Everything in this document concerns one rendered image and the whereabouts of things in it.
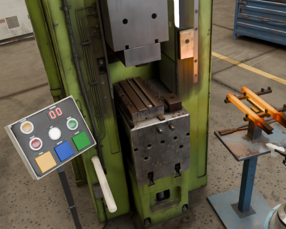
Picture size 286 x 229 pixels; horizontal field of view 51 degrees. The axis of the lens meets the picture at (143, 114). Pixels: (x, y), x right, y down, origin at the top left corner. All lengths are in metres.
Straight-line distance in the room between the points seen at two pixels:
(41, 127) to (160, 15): 0.79
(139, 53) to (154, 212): 1.18
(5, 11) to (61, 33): 5.18
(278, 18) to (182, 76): 3.42
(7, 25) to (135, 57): 5.38
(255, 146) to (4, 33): 5.74
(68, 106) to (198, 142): 1.11
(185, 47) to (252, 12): 3.64
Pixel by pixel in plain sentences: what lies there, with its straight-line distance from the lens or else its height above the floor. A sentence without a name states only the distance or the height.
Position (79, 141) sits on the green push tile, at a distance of 1.54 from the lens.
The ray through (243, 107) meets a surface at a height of 0.98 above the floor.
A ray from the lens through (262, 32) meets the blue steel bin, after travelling 5.39.
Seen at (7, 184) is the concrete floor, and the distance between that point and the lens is 3.07.
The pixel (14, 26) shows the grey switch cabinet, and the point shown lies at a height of 0.30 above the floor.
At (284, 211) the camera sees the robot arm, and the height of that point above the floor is 0.90.
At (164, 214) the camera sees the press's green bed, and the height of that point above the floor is 0.10.
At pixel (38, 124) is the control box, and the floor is 1.15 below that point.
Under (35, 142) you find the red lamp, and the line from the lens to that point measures 1.48.
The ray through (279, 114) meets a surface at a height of 0.99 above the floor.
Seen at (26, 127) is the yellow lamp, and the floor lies 1.17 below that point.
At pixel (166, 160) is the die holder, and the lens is 1.96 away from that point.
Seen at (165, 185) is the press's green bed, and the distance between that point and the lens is 2.11.
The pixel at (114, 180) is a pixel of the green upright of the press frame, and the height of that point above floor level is 0.38.
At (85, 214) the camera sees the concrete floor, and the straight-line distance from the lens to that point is 2.55.
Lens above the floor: 1.92
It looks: 33 degrees down
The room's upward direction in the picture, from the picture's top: 6 degrees counter-clockwise
